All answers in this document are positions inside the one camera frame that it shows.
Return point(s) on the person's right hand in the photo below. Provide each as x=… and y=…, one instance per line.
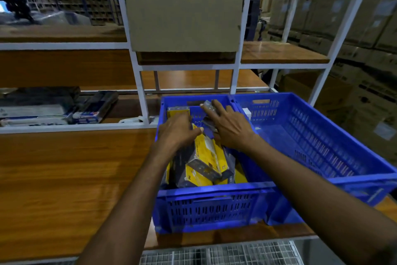
x=235, y=131

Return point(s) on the person's left hand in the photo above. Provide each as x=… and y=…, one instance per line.
x=176, y=133

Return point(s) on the white sample box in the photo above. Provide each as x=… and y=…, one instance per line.
x=247, y=113

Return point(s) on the group of yellow charger boxes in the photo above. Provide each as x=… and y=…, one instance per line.
x=204, y=153

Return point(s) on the blue plastic crate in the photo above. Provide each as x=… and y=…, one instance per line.
x=310, y=137
x=211, y=209

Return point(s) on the person's left forearm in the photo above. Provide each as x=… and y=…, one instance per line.
x=124, y=218

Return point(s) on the person's right forearm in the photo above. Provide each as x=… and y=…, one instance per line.
x=325, y=206

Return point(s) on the dark metal storage rack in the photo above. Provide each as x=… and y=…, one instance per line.
x=252, y=20

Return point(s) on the white plastic piece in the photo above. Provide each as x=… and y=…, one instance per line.
x=130, y=120

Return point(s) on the blue white packet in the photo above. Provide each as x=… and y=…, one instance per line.
x=96, y=106

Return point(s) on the open brown cardboard box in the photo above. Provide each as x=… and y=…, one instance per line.
x=325, y=94

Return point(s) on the flat brown cardboard box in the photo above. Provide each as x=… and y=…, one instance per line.
x=183, y=16

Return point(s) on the white metal shelving rack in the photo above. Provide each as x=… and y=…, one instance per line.
x=62, y=181

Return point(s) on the black flat case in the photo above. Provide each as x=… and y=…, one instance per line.
x=37, y=97

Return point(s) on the white plastic packet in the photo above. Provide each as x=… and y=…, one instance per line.
x=31, y=111

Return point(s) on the brown pigeonhole shelving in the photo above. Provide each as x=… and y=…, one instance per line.
x=77, y=1

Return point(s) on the clear plastic sheet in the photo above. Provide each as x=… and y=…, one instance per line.
x=55, y=18

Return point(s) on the stack of large cardboard cartons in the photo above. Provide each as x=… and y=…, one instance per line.
x=356, y=10

